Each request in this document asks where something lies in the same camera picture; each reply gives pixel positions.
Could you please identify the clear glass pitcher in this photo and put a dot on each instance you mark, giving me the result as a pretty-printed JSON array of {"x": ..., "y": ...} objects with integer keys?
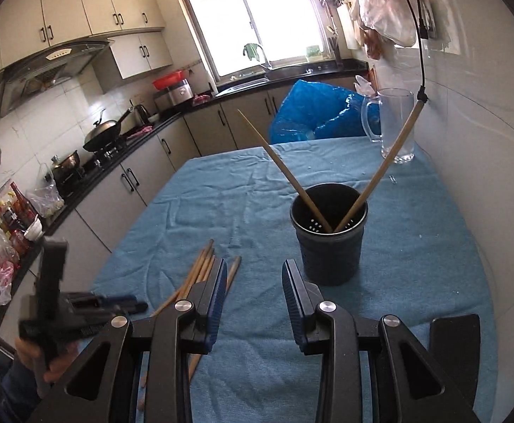
[{"x": 389, "y": 114}]

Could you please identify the blue towel table cover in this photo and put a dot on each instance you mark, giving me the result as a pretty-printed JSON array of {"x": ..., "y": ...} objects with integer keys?
[{"x": 248, "y": 194}]

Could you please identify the steel kettle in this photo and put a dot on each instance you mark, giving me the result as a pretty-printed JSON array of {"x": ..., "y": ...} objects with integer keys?
[{"x": 140, "y": 115}]

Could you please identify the tan brown plastic bag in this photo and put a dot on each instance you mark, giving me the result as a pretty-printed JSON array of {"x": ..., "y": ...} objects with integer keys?
[{"x": 373, "y": 46}]

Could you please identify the steel kitchen sink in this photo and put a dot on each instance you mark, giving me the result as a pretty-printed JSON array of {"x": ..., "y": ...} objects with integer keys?
[{"x": 241, "y": 84}]

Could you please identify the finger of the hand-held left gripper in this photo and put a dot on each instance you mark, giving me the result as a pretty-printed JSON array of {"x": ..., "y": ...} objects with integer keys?
[{"x": 124, "y": 306}]

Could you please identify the beige upper kitchen cabinets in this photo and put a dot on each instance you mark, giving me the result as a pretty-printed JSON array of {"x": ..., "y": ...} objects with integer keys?
[{"x": 85, "y": 4}]

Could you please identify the green box on windowsill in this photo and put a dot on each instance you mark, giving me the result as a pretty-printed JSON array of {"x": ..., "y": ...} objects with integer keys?
[{"x": 313, "y": 52}]

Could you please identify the small beige wall cabinet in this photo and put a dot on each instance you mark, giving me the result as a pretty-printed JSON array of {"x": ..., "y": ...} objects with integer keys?
[{"x": 142, "y": 55}]

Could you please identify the kitchen window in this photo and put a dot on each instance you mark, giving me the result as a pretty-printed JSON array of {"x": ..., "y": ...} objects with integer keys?
[{"x": 239, "y": 17}]

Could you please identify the black kitchen countertop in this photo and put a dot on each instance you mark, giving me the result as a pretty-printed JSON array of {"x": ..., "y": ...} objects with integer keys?
[{"x": 309, "y": 67}]

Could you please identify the person's left hand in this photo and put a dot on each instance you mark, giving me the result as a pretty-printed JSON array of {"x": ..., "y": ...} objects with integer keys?
[{"x": 63, "y": 361}]

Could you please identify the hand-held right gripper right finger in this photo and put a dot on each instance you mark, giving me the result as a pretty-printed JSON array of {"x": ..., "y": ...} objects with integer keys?
[{"x": 291, "y": 299}]

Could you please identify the glass range hood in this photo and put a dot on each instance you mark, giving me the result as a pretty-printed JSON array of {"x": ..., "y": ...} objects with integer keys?
[{"x": 45, "y": 75}]

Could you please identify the green cloth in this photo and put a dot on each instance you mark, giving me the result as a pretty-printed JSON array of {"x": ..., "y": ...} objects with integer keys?
[{"x": 251, "y": 51}]

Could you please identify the row of sauce bottles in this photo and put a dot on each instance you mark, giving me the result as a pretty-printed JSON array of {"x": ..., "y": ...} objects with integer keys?
[{"x": 14, "y": 216}]

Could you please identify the dark utensils in counter holder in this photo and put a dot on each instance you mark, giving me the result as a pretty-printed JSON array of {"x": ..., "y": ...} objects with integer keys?
[{"x": 335, "y": 48}]

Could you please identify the white cutting board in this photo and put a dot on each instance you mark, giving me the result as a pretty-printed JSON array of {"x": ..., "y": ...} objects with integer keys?
[{"x": 350, "y": 26}]

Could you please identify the white ceramic bowl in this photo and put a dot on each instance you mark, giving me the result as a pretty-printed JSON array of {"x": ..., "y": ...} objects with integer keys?
[{"x": 34, "y": 230}]

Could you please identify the beige lower kitchen cabinets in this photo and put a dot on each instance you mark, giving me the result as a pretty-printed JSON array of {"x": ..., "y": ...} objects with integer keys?
[{"x": 151, "y": 163}]

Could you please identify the black wok with lid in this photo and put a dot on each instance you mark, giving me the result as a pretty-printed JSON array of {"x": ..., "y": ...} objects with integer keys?
[{"x": 102, "y": 134}]

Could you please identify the black flat rectangular block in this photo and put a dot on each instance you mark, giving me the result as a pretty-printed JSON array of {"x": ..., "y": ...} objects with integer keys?
[{"x": 455, "y": 348}]

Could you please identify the small metal clip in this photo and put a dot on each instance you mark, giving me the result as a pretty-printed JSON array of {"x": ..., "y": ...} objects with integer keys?
[{"x": 391, "y": 179}]

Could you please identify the beige kitchen cabinets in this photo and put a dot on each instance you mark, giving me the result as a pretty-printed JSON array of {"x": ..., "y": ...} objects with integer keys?
[
  {"x": 85, "y": 4},
  {"x": 151, "y": 163}
]

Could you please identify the blue plastic bag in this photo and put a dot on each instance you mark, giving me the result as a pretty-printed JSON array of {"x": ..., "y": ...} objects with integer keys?
[{"x": 309, "y": 105}]

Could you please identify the black utensil holder cup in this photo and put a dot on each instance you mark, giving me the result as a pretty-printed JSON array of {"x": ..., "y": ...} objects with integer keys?
[{"x": 327, "y": 260}]

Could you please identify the pink plastic bag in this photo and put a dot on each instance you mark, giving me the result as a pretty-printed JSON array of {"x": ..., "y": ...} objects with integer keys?
[
  {"x": 201, "y": 99},
  {"x": 141, "y": 130}
]

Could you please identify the red plastic basin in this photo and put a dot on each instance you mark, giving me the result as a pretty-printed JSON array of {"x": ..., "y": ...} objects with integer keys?
[{"x": 168, "y": 80}]

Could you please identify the metal sink faucet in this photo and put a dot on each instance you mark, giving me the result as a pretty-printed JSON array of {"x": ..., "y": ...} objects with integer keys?
[{"x": 265, "y": 55}]

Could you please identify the black gas stove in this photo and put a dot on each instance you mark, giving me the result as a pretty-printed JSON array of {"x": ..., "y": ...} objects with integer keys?
[{"x": 102, "y": 152}]

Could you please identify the pale translucent plastic bag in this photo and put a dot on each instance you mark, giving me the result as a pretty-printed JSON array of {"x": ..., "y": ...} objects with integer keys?
[{"x": 380, "y": 9}]

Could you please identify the white wall socket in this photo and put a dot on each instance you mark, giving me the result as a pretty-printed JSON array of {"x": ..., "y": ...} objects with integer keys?
[{"x": 432, "y": 13}]

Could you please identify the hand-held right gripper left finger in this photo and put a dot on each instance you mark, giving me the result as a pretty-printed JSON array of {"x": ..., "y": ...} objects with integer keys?
[{"x": 215, "y": 299}]

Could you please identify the bundle of wooden chopsticks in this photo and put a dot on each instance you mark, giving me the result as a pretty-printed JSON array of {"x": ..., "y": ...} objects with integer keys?
[{"x": 197, "y": 268}]

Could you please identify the person's left forearm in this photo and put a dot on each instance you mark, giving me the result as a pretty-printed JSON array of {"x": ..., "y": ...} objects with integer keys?
[{"x": 18, "y": 398}]

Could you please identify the silver rice cooker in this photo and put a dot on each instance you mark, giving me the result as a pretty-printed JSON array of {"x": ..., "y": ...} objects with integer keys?
[{"x": 179, "y": 93}]

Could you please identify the clear plastic bag of food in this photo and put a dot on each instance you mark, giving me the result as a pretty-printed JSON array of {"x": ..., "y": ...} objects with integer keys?
[{"x": 47, "y": 200}]

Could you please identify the small white bowl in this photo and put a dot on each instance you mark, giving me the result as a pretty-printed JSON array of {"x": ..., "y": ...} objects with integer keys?
[{"x": 154, "y": 117}]

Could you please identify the steel cooking pot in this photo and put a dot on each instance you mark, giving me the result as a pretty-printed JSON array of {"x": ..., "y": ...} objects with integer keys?
[{"x": 68, "y": 165}]

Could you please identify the tan wooden chopstick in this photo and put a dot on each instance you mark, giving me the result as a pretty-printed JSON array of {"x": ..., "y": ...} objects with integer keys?
[
  {"x": 274, "y": 158},
  {"x": 389, "y": 163}
]

